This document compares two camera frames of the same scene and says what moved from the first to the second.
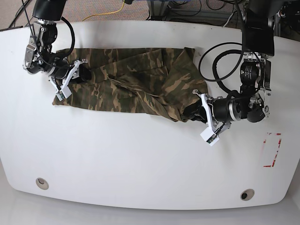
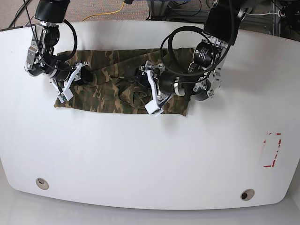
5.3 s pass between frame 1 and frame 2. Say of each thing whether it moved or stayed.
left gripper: stayed
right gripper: moved
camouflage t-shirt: stayed
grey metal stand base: stayed
